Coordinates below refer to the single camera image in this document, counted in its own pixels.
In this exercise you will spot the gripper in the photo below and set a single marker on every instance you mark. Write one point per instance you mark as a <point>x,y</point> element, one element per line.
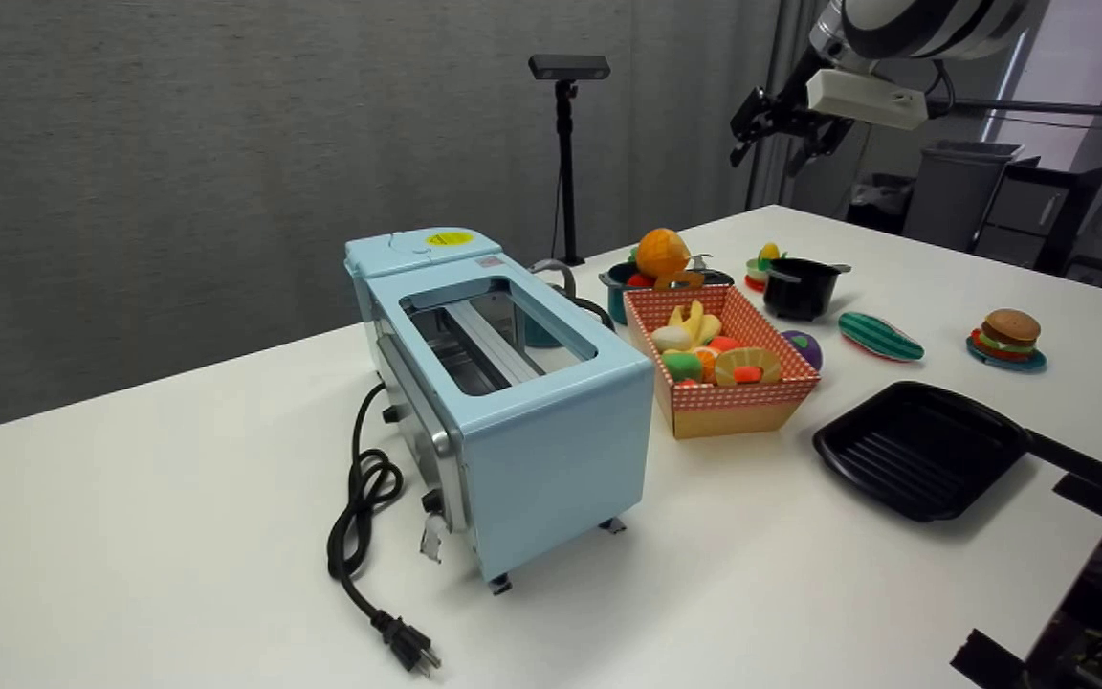
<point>804,107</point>

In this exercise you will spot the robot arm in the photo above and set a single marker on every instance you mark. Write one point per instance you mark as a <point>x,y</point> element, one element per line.
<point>934,24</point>

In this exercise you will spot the small toy food stack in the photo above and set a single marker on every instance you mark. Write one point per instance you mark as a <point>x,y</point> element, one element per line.
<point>760,266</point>

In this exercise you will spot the black toy pot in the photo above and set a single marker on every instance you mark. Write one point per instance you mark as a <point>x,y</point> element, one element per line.
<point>798,287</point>

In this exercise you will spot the orange pineapple plush toy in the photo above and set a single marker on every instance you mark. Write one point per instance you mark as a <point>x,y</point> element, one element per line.
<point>661,254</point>

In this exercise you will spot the yellow toy banana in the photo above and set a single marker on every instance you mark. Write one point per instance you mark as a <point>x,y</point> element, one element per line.
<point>696,321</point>

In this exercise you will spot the purple toy eggplant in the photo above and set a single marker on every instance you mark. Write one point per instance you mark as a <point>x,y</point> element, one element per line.
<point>804,346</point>

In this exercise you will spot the red toy tomato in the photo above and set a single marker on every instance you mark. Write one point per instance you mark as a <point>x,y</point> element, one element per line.
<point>725,343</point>

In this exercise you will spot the toy pineapple slice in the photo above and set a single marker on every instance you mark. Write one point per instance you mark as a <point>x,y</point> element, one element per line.
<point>752,359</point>

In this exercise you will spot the toy watermelon slice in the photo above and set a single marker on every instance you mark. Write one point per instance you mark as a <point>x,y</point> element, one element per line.
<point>881,337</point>

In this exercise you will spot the teal toy pot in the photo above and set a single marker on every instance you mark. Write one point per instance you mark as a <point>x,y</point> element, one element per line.
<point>616,292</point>

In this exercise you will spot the white toy food piece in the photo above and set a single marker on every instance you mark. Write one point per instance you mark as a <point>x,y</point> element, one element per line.
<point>671,338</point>

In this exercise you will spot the toy orange slice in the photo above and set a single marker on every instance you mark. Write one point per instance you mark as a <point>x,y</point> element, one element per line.
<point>706,362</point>

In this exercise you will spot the green toy vegetable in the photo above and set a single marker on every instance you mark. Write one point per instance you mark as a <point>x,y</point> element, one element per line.
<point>680,366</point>

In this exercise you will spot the red checkered cardboard box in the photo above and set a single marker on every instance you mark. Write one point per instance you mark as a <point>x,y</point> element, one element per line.
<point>733,407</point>

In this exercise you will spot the toy burger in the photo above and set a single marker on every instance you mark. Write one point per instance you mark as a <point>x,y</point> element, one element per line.
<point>1008,330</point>

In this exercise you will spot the teal toy plate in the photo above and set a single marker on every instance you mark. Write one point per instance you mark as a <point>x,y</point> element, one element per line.
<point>1029,362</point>

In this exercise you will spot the black waste bin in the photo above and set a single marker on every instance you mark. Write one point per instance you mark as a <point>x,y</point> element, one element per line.
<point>881,203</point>

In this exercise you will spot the grey waste bin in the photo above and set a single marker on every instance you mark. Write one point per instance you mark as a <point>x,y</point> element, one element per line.
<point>958,191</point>

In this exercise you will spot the dark drawer cabinet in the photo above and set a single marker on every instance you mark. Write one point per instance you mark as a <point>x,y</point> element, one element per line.
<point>1034,215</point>

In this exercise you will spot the black grill pan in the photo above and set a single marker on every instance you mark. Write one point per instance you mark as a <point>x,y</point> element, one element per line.
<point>914,450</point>

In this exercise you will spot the light blue toaster oven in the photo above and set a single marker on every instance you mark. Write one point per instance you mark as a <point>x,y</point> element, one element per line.
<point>551,450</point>

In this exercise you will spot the camera on mount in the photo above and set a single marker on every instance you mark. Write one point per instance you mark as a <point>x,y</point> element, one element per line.
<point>567,144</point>

